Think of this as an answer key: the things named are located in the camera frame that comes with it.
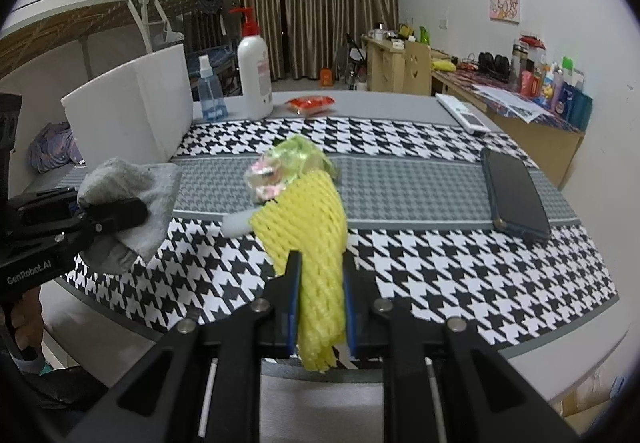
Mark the blue plaid quilt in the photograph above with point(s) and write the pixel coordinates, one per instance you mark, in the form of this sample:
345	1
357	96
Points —
52	148

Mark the pile of desk clutter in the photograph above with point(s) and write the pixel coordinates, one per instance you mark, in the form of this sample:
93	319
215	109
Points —
392	33

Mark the green plastic wrapper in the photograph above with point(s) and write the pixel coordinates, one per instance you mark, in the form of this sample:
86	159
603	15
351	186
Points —
295	158

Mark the black headphones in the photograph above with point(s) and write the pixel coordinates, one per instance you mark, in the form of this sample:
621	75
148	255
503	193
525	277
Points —
494	63

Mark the brown curtain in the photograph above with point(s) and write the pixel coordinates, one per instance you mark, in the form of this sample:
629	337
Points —
340	3
230	3

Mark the person's left hand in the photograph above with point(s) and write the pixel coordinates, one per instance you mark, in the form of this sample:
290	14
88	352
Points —
31	318

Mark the row of toiletry bottles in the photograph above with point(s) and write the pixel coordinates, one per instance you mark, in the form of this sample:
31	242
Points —
555	83

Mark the white printed papers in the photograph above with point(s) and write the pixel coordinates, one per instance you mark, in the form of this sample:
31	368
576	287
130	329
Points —
505	100

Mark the yellow foam net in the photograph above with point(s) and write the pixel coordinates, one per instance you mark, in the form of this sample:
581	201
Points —
310	233

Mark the white remote control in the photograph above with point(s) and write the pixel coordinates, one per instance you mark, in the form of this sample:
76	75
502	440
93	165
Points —
465	115

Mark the wooden chair with smiley face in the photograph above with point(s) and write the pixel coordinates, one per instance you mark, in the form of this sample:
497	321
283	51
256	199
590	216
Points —
417	70

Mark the white lotion bottle red pump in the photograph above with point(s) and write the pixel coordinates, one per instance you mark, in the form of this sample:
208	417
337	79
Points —
252	78

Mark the yellow bag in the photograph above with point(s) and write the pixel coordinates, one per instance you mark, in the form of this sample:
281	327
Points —
444	65

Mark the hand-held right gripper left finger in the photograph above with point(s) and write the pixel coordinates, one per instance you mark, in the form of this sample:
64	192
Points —
292	303

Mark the wooden desk with drawers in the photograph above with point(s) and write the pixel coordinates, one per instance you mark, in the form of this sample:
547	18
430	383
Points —
382	68

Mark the dark printed desk cloth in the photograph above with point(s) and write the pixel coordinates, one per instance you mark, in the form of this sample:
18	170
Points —
465	75

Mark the red snack packet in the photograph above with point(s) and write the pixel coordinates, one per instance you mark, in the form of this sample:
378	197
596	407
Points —
310	105

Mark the black smartphone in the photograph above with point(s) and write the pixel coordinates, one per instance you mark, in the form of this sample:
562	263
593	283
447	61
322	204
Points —
515	195

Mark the dark hanging clothes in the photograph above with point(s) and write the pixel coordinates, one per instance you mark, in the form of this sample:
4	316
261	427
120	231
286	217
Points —
215	8

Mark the white foam box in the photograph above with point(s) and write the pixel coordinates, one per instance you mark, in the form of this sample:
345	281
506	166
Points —
130	113

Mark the houndstooth table mat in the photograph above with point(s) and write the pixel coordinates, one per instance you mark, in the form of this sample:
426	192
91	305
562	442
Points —
425	283

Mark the cardboard box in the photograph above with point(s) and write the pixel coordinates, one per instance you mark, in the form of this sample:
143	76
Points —
595	393

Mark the green plastic bottle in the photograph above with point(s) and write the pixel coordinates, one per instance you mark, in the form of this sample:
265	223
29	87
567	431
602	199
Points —
424	35

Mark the orange container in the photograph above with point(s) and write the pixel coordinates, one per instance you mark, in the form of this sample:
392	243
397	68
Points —
326	79

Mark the blue spray bottle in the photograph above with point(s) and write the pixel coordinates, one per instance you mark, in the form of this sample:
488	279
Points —
212	98

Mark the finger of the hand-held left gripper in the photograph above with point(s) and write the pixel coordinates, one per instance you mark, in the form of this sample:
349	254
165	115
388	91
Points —
122	215

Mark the grey sock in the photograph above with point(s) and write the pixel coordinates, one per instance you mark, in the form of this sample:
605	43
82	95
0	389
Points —
150	203

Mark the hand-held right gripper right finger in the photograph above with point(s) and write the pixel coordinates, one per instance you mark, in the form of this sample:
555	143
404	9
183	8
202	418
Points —
350	313

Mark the white metal ladder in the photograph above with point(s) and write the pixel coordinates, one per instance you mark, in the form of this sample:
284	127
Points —
155	23

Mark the person's dark clothing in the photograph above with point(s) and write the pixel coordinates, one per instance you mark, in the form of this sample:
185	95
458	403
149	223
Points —
55	393

